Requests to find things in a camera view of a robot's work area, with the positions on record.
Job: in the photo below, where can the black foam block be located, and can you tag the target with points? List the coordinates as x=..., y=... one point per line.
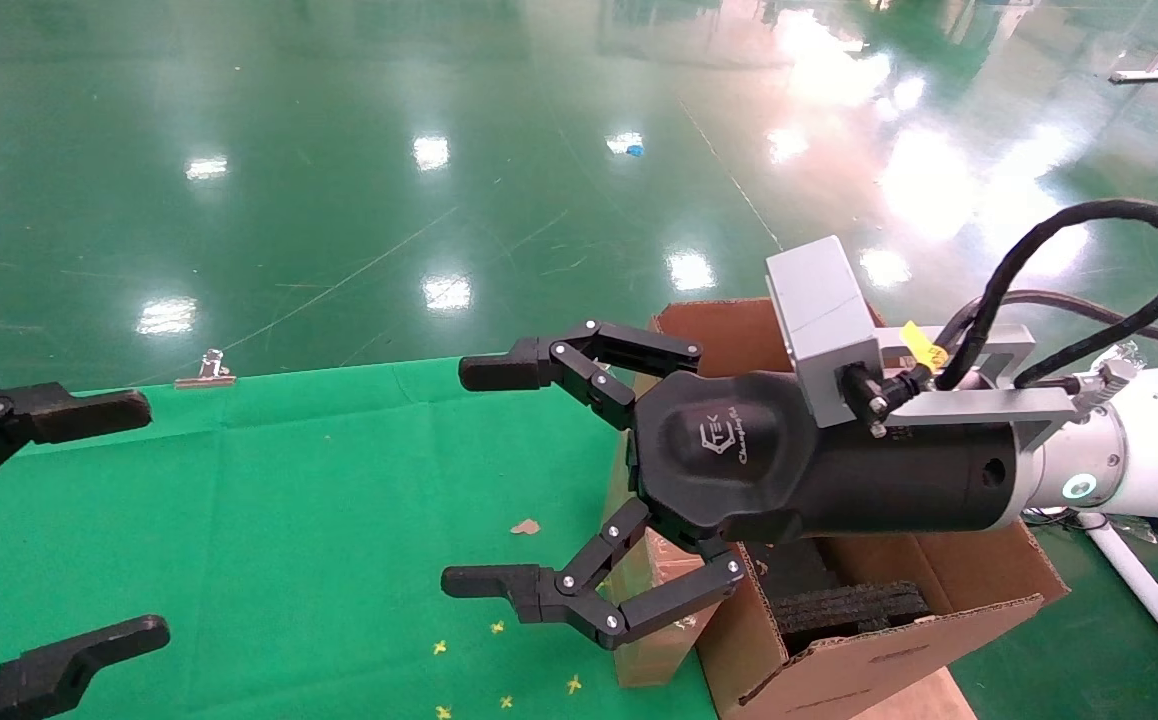
x=849, y=610

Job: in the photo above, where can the black carton padding sheet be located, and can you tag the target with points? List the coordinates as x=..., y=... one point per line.
x=789, y=570

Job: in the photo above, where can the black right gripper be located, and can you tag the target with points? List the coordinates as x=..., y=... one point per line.
x=739, y=460

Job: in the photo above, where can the white tube frame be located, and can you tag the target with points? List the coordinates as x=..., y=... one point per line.
x=1139, y=580

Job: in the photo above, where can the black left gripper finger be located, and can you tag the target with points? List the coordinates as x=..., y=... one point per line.
x=39, y=675
x=59, y=415

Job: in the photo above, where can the green table cloth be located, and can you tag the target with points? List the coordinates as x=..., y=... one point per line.
x=289, y=520

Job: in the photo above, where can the large open cardboard carton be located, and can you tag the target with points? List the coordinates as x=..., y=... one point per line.
x=889, y=660

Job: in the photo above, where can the silver camera mounting bracket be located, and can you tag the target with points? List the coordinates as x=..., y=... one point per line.
x=979, y=405

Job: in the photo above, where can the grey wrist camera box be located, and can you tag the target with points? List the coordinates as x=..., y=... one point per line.
x=824, y=320

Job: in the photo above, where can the narrow taped cardboard box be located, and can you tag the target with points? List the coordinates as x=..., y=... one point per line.
x=654, y=650

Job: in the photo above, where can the small cardboard scrap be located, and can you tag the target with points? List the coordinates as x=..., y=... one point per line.
x=525, y=527

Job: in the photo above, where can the silver binder clip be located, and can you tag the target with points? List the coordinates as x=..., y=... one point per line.
x=209, y=372

